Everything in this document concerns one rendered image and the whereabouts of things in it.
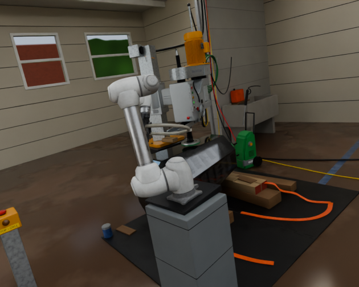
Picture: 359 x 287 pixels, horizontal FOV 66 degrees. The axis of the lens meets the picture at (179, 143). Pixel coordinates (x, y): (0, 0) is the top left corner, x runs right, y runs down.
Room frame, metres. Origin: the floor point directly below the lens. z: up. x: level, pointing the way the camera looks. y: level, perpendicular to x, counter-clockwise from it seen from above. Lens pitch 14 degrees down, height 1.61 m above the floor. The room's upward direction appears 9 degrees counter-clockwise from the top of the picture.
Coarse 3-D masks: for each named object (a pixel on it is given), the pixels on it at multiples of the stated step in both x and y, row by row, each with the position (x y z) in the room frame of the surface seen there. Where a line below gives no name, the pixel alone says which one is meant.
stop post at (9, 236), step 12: (0, 216) 1.27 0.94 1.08; (12, 216) 1.27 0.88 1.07; (0, 228) 1.23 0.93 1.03; (12, 228) 1.26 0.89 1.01; (12, 240) 1.27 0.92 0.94; (12, 252) 1.25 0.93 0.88; (24, 252) 1.29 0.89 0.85; (12, 264) 1.24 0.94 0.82; (24, 264) 1.27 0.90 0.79; (24, 276) 1.26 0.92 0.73
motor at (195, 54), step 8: (192, 32) 3.51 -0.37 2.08; (200, 32) 3.55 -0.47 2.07; (192, 40) 3.51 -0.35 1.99; (200, 40) 3.54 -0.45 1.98; (192, 48) 3.52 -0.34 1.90; (200, 48) 3.53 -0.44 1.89; (208, 48) 3.57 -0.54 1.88; (192, 56) 3.54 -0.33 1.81; (200, 56) 3.52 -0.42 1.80; (192, 64) 3.55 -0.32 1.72; (200, 64) 3.46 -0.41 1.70
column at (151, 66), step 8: (144, 48) 3.73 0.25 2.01; (152, 48) 3.79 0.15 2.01; (144, 56) 3.74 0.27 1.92; (152, 56) 3.75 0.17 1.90; (144, 64) 3.74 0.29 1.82; (152, 64) 3.71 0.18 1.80; (144, 72) 3.75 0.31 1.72; (152, 72) 3.71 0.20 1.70; (160, 80) 3.86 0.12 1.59; (152, 120) 3.76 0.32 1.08; (160, 120) 3.71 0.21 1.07; (152, 128) 3.76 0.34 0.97; (160, 128) 3.72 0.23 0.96; (168, 128) 3.86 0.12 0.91; (160, 136) 3.73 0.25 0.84; (168, 136) 3.81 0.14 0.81
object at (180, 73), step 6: (192, 66) 3.10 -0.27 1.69; (198, 66) 3.30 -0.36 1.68; (204, 66) 3.47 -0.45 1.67; (174, 72) 2.90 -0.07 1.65; (180, 72) 2.89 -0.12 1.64; (186, 72) 2.92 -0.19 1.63; (192, 72) 3.05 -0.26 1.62; (198, 72) 3.26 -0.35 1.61; (204, 72) 3.46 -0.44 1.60; (210, 72) 3.72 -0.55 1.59; (174, 78) 2.91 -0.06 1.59; (180, 78) 2.89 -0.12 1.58; (186, 78) 2.92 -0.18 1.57; (192, 78) 3.58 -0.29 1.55; (198, 78) 3.53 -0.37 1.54
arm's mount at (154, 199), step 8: (200, 184) 1.83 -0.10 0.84; (208, 184) 1.81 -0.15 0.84; (216, 184) 1.78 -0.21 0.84; (168, 192) 1.81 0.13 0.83; (208, 192) 1.68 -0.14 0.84; (216, 192) 1.72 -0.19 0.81; (152, 200) 1.74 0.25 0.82; (160, 200) 1.72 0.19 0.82; (168, 200) 1.69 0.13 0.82; (192, 200) 1.62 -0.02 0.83; (200, 200) 1.60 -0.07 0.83; (168, 208) 1.60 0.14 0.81; (176, 208) 1.56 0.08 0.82; (184, 208) 1.54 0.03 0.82; (192, 208) 1.55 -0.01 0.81
